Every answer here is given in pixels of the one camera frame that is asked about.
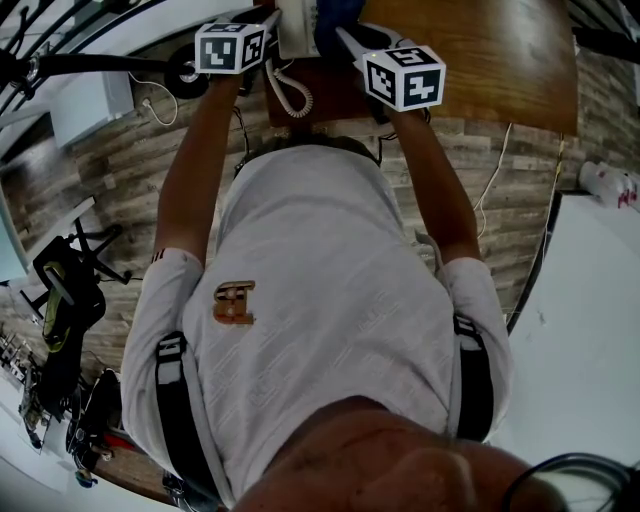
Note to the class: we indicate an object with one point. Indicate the white box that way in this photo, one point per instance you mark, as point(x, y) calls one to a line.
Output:
point(90, 107)

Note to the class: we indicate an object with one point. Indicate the black stand with round base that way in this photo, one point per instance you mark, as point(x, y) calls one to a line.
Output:
point(100, 64)

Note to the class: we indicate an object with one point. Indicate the white telephone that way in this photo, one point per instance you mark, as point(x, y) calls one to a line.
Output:
point(296, 27)

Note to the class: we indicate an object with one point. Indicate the blue cloth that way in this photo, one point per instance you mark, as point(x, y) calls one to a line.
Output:
point(336, 15)

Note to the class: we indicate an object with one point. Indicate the white plastic bag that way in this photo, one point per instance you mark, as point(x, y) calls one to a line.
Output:
point(607, 182)

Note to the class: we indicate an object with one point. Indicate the orange shirt badge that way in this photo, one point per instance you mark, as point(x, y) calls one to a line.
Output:
point(234, 302)

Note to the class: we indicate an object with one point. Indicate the white side table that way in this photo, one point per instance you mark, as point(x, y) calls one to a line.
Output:
point(585, 325)

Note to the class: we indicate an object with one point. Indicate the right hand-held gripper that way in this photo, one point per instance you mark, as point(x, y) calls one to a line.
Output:
point(405, 80)

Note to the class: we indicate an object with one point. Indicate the black and green office chair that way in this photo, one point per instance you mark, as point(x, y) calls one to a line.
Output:
point(67, 305)

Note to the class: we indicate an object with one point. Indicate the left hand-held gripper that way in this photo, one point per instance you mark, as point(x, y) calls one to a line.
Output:
point(222, 50)

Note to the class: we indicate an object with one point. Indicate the white short-sleeved shirt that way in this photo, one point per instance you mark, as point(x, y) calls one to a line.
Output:
point(320, 280)

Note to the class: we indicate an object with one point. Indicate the person's face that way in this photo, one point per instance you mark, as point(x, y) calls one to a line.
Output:
point(390, 465)

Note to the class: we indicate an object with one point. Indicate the person's left forearm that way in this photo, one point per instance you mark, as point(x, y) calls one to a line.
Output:
point(197, 165)

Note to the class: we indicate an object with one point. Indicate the person's right forearm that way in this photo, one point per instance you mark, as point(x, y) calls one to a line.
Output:
point(430, 185)

